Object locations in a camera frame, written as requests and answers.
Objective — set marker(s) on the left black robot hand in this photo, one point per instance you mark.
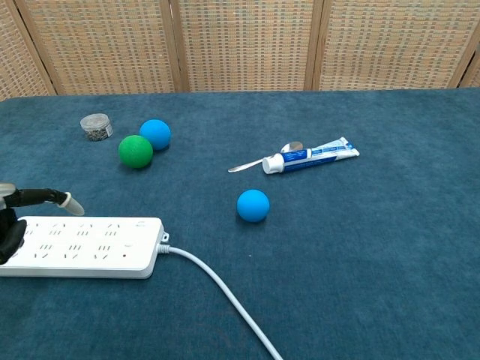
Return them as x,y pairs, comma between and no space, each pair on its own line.
22,197

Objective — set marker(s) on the white power strip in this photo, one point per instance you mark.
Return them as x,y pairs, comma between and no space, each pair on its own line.
82,245

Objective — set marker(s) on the small clear plastic jar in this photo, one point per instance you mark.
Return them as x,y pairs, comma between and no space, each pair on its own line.
96,128

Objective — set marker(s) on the green foam ball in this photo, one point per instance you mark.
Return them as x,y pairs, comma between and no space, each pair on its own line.
135,151

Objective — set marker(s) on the blue foam ball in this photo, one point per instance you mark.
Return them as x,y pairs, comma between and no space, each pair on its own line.
253,206
156,133

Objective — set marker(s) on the silver metal spoon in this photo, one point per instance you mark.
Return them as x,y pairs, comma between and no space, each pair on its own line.
258,161

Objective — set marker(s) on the woven bamboo folding screen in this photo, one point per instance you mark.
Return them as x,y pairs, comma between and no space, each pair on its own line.
240,43

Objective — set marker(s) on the blue felt table cloth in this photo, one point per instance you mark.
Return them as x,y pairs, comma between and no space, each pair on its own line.
300,243

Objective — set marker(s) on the white blue toothpaste tube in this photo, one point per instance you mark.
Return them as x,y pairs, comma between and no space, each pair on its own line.
311,155

